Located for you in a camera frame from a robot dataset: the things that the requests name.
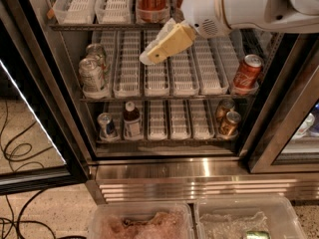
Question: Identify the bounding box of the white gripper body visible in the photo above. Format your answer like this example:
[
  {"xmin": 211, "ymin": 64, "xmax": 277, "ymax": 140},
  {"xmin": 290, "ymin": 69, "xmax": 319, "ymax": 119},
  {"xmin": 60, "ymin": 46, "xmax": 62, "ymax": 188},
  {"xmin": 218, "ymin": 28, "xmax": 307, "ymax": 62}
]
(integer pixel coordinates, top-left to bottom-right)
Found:
[{"xmin": 181, "ymin": 0, "xmax": 230, "ymax": 38}]

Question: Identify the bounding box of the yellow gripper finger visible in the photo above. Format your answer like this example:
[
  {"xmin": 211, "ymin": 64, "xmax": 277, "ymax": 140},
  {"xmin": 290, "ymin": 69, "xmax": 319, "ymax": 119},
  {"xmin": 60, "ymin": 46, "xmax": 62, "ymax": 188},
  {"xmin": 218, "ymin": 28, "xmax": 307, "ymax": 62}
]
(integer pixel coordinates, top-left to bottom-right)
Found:
[{"xmin": 140, "ymin": 18, "xmax": 196, "ymax": 65}]

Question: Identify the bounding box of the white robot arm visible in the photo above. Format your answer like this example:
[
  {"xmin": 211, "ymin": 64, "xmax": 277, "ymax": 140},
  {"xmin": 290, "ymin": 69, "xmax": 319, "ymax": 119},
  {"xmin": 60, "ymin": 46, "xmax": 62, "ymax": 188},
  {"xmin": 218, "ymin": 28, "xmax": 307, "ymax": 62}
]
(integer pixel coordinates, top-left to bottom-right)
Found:
[{"xmin": 140, "ymin": 0, "xmax": 319, "ymax": 65}]

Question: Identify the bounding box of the red coke can middle shelf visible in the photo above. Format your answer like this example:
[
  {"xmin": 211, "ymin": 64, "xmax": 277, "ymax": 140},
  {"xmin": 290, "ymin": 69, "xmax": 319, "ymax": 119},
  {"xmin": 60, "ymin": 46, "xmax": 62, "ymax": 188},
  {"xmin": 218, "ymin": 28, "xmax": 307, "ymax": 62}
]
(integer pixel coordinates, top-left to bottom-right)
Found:
[{"xmin": 233, "ymin": 54, "xmax": 263, "ymax": 90}]

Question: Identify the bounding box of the white green can rear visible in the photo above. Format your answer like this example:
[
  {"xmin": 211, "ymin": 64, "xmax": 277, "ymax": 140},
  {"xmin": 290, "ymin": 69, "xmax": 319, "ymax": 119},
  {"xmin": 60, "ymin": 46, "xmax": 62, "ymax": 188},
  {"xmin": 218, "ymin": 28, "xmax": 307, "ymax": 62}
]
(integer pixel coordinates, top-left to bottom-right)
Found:
[{"xmin": 86, "ymin": 43, "xmax": 110, "ymax": 75}]

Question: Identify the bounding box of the white green can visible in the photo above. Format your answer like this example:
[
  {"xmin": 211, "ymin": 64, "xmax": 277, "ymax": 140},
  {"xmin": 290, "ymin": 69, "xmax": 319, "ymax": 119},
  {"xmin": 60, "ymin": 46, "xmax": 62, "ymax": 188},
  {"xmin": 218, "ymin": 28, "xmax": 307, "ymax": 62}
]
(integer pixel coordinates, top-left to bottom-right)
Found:
[
  {"xmin": 86, "ymin": 43, "xmax": 110, "ymax": 75},
  {"xmin": 79, "ymin": 58, "xmax": 106, "ymax": 93}
]

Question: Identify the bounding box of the gold can rear bottom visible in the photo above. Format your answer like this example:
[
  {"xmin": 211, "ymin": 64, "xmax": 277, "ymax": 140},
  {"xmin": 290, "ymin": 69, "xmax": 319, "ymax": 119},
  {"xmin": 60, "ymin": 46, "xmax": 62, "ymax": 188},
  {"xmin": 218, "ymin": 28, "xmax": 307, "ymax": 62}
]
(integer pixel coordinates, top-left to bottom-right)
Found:
[{"xmin": 215, "ymin": 99, "xmax": 235, "ymax": 122}]

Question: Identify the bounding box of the gold can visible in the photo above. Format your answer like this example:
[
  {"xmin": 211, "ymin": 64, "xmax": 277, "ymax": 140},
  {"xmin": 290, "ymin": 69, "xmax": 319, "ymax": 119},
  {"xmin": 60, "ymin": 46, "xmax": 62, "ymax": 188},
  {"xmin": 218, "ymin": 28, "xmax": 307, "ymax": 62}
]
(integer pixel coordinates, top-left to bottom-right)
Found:
[
  {"xmin": 218, "ymin": 111, "xmax": 241, "ymax": 136},
  {"xmin": 215, "ymin": 99, "xmax": 235, "ymax": 122}
]

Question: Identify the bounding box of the white green can front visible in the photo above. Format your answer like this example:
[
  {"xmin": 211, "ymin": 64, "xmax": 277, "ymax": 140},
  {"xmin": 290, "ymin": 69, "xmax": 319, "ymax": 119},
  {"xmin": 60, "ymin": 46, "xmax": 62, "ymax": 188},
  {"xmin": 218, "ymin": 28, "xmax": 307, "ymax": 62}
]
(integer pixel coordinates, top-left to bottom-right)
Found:
[{"xmin": 79, "ymin": 58, "xmax": 106, "ymax": 93}]

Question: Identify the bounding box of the gold can front bottom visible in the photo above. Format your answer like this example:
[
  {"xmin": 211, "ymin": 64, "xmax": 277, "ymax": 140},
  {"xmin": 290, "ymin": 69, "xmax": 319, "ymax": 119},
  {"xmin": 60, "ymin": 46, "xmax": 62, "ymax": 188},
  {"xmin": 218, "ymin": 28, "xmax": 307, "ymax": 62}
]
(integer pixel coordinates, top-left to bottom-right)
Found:
[{"xmin": 218, "ymin": 111, "xmax": 241, "ymax": 136}]

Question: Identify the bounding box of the blue silver can bottom shelf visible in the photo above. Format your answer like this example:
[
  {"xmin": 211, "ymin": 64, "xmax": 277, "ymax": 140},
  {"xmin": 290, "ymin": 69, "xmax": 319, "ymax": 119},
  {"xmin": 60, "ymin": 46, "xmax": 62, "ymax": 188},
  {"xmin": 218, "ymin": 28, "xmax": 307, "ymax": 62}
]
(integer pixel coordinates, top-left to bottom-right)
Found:
[{"xmin": 97, "ymin": 113, "xmax": 118, "ymax": 140}]

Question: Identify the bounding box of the right fridge glass door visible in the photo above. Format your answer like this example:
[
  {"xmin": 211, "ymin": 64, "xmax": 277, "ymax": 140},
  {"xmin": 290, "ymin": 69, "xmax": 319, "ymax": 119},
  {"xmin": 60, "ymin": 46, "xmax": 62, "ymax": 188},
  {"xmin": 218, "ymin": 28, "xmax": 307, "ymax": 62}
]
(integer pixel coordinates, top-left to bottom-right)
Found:
[{"xmin": 249, "ymin": 35, "xmax": 319, "ymax": 173}]

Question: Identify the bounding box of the steel fridge base grille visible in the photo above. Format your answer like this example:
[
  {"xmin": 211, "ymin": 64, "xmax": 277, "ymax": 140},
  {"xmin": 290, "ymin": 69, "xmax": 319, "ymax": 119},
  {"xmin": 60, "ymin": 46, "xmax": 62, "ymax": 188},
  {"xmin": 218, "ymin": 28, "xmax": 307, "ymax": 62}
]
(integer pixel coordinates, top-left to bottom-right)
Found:
[{"xmin": 86, "ymin": 158, "xmax": 319, "ymax": 204}]

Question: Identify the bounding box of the glass fridge door left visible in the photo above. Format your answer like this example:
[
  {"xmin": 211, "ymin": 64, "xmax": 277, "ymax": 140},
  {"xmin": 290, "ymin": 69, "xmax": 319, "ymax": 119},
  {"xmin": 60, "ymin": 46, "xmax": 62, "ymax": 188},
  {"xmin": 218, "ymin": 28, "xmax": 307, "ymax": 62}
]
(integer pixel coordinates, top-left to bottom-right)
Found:
[{"xmin": 0, "ymin": 0, "xmax": 89, "ymax": 195}]

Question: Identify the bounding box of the green can in bin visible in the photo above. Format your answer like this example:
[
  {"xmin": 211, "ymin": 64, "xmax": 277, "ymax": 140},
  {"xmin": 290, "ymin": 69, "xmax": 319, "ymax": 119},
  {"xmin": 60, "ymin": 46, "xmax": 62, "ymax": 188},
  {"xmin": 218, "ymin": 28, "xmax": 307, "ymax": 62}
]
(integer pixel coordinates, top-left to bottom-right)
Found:
[{"xmin": 245, "ymin": 231, "xmax": 271, "ymax": 239}]

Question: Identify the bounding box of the brown bottle white cap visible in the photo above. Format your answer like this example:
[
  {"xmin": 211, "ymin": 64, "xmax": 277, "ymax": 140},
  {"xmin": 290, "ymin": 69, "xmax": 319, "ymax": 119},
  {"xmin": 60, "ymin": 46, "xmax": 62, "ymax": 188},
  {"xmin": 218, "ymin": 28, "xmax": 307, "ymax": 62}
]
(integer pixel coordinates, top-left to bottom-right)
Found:
[{"xmin": 123, "ymin": 102, "xmax": 142, "ymax": 138}]

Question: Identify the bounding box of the clear bin with bubble wrap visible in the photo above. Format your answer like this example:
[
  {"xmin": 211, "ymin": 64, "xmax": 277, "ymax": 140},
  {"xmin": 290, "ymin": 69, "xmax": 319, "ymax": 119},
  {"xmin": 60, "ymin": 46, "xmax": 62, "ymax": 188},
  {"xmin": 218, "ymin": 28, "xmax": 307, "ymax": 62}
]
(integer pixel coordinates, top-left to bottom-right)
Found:
[{"xmin": 194, "ymin": 195, "xmax": 307, "ymax": 239}]

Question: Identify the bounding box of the clear bin with brown contents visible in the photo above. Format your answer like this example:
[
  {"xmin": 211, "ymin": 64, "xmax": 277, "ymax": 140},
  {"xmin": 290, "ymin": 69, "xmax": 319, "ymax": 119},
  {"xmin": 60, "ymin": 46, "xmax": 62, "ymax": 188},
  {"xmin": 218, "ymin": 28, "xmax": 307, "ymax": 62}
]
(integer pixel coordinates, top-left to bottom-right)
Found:
[{"xmin": 88, "ymin": 202, "xmax": 194, "ymax": 239}]

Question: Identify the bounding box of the top wire shelf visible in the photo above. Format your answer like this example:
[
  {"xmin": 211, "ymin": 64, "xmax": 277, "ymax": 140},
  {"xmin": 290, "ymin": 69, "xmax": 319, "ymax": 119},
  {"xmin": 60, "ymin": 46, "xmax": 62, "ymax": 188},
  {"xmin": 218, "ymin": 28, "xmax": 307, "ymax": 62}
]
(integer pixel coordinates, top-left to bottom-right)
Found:
[{"xmin": 49, "ymin": 23, "xmax": 163, "ymax": 31}]

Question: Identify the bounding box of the wire shelf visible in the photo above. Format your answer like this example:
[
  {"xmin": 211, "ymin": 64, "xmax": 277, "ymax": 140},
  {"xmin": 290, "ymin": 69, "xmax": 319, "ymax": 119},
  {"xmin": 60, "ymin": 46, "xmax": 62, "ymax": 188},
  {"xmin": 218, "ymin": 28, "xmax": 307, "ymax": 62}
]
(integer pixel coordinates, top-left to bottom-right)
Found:
[
  {"xmin": 80, "ymin": 94, "xmax": 256, "ymax": 103},
  {"xmin": 96, "ymin": 138, "xmax": 235, "ymax": 144},
  {"xmin": 49, "ymin": 23, "xmax": 163, "ymax": 31}
]

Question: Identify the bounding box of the middle wire shelf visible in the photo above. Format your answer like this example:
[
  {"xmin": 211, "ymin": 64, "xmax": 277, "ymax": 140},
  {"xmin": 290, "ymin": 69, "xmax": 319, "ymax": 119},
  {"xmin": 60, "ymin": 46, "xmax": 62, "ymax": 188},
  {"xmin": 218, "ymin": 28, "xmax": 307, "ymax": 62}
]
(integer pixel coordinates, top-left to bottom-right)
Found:
[{"xmin": 80, "ymin": 94, "xmax": 256, "ymax": 103}]

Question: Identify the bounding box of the bottom wire shelf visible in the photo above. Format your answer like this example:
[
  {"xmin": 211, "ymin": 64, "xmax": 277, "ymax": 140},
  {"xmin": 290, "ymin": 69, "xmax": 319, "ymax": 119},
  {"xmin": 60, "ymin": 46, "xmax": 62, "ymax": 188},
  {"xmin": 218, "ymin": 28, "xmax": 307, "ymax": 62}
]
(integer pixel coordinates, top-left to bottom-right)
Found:
[{"xmin": 96, "ymin": 138, "xmax": 235, "ymax": 144}]

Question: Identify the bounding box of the black floor cable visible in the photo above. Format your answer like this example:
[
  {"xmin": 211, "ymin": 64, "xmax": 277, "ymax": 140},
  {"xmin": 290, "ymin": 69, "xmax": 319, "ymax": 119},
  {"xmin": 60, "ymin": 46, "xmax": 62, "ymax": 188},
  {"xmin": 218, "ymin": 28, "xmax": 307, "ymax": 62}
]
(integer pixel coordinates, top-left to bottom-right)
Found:
[{"xmin": 0, "ymin": 100, "xmax": 88, "ymax": 239}]

